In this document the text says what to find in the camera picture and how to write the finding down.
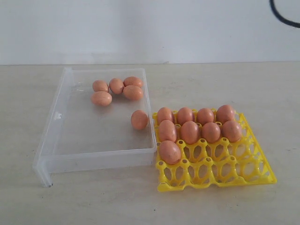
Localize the brown egg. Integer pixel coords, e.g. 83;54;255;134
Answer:
92;80;109;92
177;107;195;125
123;76;143;88
180;121;200;144
123;85;143;101
216;105;235;124
196;108;214;125
131;110;148;130
91;91;112;106
158;140;181;165
201;122;221;143
221;120;242;143
158;120;177;142
157;107;175;125
109;78;124;95

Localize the black camera cable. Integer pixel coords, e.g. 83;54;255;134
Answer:
269;0;300;29

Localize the clear plastic container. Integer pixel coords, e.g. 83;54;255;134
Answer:
33;67;157;187

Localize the yellow plastic egg tray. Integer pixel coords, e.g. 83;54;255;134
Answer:
156;113;277;192

